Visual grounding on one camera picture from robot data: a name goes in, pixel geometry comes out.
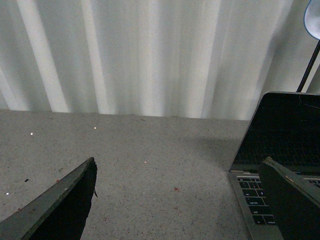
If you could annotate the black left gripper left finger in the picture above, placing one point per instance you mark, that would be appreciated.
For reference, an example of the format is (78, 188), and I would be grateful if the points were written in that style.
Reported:
(59, 213)

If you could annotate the blue desk lamp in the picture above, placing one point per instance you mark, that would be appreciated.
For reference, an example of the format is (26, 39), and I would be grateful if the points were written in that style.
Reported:
(311, 22)

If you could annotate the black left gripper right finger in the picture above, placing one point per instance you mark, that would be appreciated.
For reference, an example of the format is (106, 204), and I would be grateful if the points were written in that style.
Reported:
(294, 201)

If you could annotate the grey laptop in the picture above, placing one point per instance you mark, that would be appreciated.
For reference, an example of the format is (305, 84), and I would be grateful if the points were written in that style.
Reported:
(285, 127)

